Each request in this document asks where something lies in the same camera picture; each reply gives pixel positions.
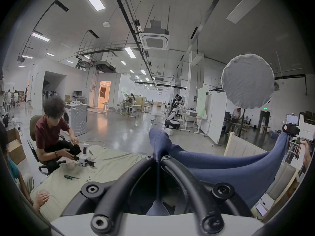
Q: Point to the brown carton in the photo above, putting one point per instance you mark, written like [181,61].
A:
[14,146]

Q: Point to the spare hand-held gripper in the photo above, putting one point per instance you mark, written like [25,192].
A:
[84,160]

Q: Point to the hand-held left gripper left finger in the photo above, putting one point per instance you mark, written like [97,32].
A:
[128,181]

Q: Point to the white table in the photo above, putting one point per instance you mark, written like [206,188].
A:
[194,118]

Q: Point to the phone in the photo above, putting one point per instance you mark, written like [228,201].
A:
[261,209]

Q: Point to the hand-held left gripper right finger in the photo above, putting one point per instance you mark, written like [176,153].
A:
[187,181]

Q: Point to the white and black robot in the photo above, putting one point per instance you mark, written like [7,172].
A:
[173,122]

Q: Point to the group of people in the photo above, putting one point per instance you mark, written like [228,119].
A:
[14,96]

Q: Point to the white paper sheet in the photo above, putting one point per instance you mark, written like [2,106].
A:
[267,200]

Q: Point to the person's right hand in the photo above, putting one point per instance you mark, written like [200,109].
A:
[307,154]

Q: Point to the dark blue garment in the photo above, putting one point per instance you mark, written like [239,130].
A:
[221,166]

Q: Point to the desk with monitor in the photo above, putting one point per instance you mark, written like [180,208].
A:
[79,97]

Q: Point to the beige padded headboard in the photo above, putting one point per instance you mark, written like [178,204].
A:
[243,146]

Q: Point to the office chair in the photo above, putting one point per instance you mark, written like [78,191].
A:
[33,126]

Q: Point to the round white softbox lamp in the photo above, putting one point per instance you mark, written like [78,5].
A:
[247,81]

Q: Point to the white washing machine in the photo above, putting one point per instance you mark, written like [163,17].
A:
[78,119]

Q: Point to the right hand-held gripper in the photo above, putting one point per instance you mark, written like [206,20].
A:
[306,129]

